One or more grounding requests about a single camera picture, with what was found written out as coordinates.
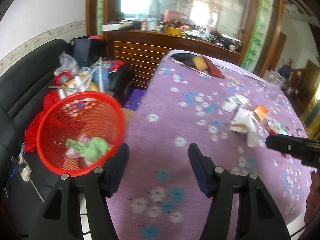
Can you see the black leather sofa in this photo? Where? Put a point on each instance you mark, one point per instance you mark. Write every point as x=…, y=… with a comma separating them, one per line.
x=23, y=88

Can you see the clear plastic bag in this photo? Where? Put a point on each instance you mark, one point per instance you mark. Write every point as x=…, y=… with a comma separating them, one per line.
x=67, y=64

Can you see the clear glass cup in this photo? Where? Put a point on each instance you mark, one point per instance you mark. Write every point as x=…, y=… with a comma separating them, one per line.
x=273, y=85

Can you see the white power adapter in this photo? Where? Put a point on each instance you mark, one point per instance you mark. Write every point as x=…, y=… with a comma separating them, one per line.
x=25, y=169

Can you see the purple paper bag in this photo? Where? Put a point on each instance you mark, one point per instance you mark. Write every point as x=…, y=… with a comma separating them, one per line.
x=134, y=100

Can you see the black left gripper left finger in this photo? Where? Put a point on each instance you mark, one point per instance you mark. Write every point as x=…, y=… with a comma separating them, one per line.
x=59, y=217

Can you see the torn red carton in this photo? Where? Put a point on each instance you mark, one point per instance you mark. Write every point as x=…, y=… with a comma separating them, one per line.
x=274, y=128

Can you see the dark blue paper bag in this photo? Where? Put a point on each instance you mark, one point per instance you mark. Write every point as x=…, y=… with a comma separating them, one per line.
x=87, y=50

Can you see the dark red pouch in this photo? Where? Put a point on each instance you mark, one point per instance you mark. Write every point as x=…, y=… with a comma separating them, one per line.
x=212, y=69

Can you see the purple floral tablecloth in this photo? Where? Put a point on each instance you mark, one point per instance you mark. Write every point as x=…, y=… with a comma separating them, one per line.
x=159, y=197

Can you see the blue cloth bundle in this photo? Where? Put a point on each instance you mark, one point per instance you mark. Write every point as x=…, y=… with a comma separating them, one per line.
x=100, y=77

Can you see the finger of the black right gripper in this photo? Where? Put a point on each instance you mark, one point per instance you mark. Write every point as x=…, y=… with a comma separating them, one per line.
x=304, y=149

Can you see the small white barcode box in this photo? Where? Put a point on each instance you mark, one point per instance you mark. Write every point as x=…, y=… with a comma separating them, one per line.
x=232, y=103

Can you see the red plastic mesh basket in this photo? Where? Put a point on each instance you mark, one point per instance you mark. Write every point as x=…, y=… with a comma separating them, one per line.
x=81, y=115

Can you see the red cloth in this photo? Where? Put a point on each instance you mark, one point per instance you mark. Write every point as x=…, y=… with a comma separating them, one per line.
x=31, y=132

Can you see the yellow basin with rolls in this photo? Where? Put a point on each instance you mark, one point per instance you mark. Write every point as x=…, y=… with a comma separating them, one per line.
x=76, y=85

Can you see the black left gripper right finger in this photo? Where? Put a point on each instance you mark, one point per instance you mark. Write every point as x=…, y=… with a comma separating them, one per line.
x=258, y=215

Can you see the green crumpled paper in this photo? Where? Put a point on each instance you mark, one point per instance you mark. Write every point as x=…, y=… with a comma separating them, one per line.
x=91, y=149

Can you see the orange small box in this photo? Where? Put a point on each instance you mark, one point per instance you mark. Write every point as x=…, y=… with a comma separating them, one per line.
x=260, y=112

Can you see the wooden counter cabinet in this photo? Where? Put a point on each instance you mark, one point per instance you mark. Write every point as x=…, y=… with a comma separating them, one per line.
x=144, y=50

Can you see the long white medicine box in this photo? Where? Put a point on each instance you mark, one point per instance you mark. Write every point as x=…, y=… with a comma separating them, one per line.
x=243, y=122

